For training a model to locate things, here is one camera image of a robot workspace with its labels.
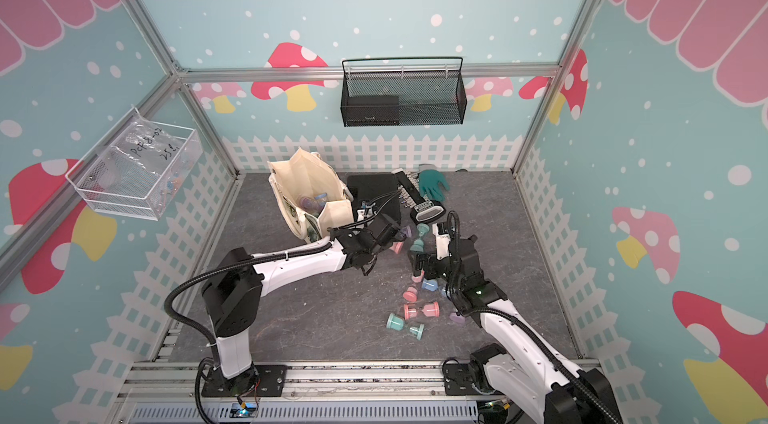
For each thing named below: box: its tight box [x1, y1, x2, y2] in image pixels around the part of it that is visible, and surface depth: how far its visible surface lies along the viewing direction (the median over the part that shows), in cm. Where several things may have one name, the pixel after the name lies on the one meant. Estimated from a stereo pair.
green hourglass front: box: [386, 313, 425, 341], surface depth 83 cm
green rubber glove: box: [419, 169, 450, 202], surface depth 119 cm
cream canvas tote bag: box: [267, 147, 354, 244], surface depth 91 cm
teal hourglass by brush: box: [410, 222, 430, 253], surface depth 99 cm
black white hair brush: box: [391, 167, 447, 225], surface depth 111 cm
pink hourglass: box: [403, 302, 440, 320], surface depth 85 cm
